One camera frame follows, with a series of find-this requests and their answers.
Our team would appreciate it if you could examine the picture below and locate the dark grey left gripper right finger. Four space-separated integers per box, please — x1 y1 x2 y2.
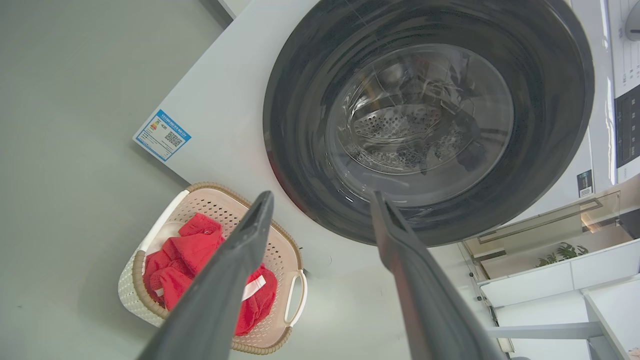
369 190 507 360

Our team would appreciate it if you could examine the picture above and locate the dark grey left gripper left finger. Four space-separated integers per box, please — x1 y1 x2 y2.
137 190 275 360

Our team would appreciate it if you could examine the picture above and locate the cream perforated laundry basket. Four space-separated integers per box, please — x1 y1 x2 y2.
118 182 308 356

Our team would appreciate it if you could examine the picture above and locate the red garment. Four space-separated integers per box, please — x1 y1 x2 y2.
143 212 278 337

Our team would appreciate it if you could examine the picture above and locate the white counter cabinet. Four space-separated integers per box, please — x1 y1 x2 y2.
479 238 640 308

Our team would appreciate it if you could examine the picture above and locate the green potted plant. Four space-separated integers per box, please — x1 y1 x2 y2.
536 242 589 268

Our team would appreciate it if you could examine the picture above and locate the blue energy label sticker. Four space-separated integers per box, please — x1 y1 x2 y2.
132 109 192 163

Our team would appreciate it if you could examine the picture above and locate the white front-load washing machine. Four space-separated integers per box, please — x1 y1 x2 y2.
132 0 640 279

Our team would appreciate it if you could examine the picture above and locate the dark round washing machine door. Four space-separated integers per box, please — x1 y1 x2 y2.
263 0 596 248

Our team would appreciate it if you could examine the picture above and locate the white table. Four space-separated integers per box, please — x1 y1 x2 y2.
487 278 640 360

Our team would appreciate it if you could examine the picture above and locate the small black label sticker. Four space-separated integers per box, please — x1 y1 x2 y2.
576 169 594 199

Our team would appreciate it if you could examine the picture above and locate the washing machine control dial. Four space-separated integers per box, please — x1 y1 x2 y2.
625 0 640 42

